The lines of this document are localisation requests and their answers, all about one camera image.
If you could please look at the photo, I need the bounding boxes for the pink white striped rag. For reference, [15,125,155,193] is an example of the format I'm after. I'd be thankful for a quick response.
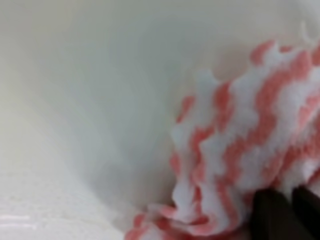
[125,40,320,240]

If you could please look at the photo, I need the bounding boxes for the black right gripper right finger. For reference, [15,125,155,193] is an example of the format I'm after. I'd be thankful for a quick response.
[292,186,320,235]

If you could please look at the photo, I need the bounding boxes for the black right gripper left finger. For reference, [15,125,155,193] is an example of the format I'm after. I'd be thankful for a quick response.
[251,189,314,240]

